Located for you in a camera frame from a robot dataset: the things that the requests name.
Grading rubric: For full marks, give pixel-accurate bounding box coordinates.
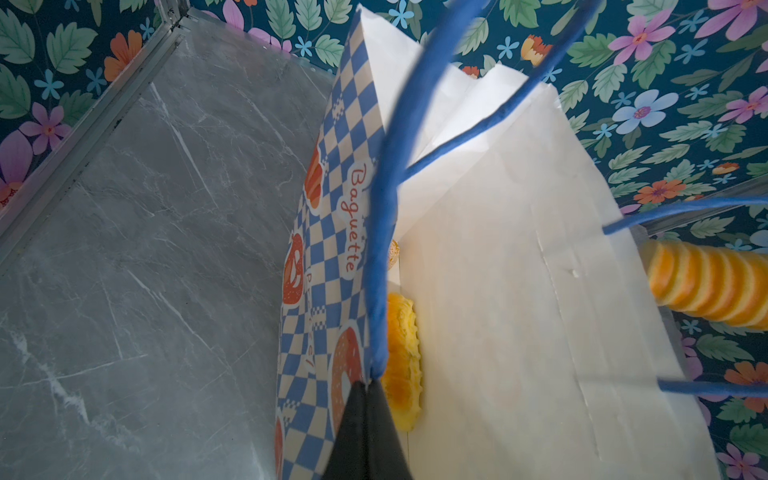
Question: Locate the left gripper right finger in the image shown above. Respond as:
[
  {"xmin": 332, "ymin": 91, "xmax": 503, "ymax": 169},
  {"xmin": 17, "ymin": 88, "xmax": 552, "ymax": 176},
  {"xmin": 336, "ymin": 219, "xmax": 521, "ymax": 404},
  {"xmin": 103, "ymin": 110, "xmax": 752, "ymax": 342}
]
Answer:
[{"xmin": 365, "ymin": 380, "xmax": 412, "ymax": 480}]

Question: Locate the croissant shaped fake bread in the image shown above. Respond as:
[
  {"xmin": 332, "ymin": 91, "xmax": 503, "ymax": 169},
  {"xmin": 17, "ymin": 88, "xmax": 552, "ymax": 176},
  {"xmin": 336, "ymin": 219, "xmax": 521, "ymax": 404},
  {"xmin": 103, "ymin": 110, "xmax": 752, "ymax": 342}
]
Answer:
[{"xmin": 381, "ymin": 292, "xmax": 423, "ymax": 432}]

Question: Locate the long striped bread loaf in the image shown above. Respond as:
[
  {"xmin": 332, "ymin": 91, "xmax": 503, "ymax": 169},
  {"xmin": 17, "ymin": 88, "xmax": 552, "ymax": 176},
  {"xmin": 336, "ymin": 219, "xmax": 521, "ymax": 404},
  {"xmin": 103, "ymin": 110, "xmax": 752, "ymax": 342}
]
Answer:
[{"xmin": 639, "ymin": 240, "xmax": 767, "ymax": 331}]

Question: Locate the blue checkered paper bag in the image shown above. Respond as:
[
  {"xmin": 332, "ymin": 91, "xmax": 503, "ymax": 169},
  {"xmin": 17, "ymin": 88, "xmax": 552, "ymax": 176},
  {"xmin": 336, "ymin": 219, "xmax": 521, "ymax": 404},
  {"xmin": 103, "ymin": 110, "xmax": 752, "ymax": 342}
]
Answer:
[{"xmin": 274, "ymin": 1, "xmax": 767, "ymax": 479}]

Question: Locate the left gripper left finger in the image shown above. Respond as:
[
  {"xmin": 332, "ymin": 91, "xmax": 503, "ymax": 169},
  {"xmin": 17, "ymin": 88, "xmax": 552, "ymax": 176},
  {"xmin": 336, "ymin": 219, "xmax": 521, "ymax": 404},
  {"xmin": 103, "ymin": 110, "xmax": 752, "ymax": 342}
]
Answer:
[{"xmin": 322, "ymin": 381, "xmax": 367, "ymax": 480}]

